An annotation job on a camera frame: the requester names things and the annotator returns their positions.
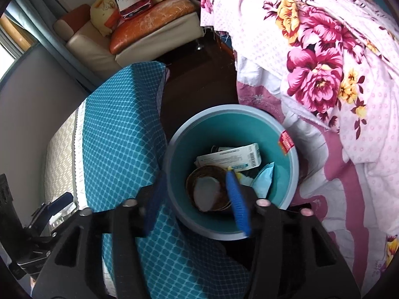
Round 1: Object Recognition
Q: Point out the orange seat cushion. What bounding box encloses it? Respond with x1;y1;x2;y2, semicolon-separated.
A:
109;0;196;55

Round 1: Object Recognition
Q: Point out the cream leather armchair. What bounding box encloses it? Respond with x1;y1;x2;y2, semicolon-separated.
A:
53;0;203;80

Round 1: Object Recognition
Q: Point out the light blue wrapper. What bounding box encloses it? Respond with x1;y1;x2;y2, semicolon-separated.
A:
251;162;275;198

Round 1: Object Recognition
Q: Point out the yellow plush toy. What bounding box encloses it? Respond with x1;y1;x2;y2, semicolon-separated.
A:
90;0;120;36

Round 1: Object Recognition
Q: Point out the white blue medicine box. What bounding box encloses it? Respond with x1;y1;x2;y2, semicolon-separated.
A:
195;143;262;172

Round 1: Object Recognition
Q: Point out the teal and beige mattress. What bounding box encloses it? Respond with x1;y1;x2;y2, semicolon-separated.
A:
44;62;249;298

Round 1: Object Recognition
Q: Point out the teal round trash bin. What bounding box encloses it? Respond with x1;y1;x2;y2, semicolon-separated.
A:
163;103;300;241

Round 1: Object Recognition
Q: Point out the pink floral quilt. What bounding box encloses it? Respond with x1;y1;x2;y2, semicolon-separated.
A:
200;0;398;296

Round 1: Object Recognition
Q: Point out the brown round bowl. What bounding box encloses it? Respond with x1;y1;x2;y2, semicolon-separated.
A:
185;165;231;213

